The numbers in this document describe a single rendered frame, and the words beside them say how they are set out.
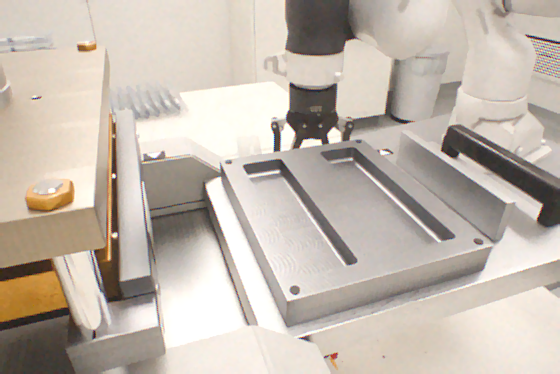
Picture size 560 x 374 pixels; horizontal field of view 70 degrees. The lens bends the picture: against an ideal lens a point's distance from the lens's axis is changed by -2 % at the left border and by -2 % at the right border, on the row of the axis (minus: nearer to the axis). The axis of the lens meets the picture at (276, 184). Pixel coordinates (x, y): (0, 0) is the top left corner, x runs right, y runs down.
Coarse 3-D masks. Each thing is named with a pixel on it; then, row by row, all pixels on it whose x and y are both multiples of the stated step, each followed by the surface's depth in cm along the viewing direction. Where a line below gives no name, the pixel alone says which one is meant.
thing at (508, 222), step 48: (432, 144) 51; (432, 192) 41; (480, 192) 35; (240, 240) 35; (528, 240) 35; (240, 288) 32; (432, 288) 30; (480, 288) 31; (528, 288) 33; (336, 336) 28; (384, 336) 30
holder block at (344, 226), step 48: (336, 144) 45; (240, 192) 37; (288, 192) 39; (336, 192) 37; (384, 192) 39; (288, 240) 33; (336, 240) 32; (384, 240) 31; (432, 240) 33; (480, 240) 31; (288, 288) 27; (336, 288) 27; (384, 288) 28
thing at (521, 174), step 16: (448, 128) 46; (464, 128) 45; (448, 144) 46; (464, 144) 44; (480, 144) 42; (496, 144) 42; (480, 160) 42; (496, 160) 40; (512, 160) 39; (496, 176) 41; (512, 176) 39; (528, 176) 37; (544, 176) 36; (528, 192) 37; (544, 192) 36; (544, 208) 36; (544, 224) 36
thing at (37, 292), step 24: (24, 264) 19; (48, 264) 19; (0, 288) 18; (24, 288) 19; (48, 288) 19; (0, 312) 19; (24, 312) 19; (48, 312) 20; (0, 336) 20; (24, 336) 20
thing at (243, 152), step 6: (240, 138) 99; (246, 138) 99; (252, 138) 99; (258, 138) 99; (240, 144) 96; (246, 144) 96; (252, 144) 96; (258, 144) 96; (240, 150) 93; (246, 150) 93; (252, 150) 93; (258, 150) 93; (240, 156) 91
